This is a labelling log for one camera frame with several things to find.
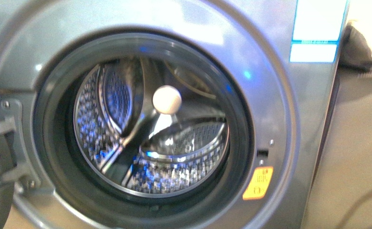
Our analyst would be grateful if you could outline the white blue energy label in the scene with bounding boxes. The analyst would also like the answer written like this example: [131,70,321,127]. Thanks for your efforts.
[289,0,348,63]

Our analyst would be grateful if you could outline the steel washing machine drum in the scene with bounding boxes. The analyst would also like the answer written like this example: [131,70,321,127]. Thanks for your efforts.
[73,56,230,199]

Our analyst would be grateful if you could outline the grey front-load washing machine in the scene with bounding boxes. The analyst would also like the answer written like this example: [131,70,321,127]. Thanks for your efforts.
[0,0,349,229]

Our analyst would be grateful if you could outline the yellow warning sticker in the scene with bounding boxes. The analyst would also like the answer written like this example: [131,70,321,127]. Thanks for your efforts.
[242,166,274,200]

